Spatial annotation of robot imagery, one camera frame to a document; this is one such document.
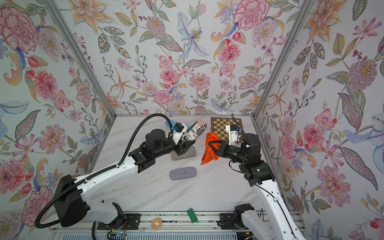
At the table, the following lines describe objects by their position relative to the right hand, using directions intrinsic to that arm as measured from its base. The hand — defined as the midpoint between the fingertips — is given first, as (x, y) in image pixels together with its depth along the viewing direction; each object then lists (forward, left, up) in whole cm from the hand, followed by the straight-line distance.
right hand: (209, 141), depth 68 cm
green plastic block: (-25, +8, -30) cm, 40 cm away
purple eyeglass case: (-4, +14, -27) cm, 30 cm away
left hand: (+3, +8, -1) cm, 8 cm away
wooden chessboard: (+36, -10, -30) cm, 48 cm away
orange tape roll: (-29, +25, -31) cm, 49 cm away
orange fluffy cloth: (-2, -1, 0) cm, 2 cm away
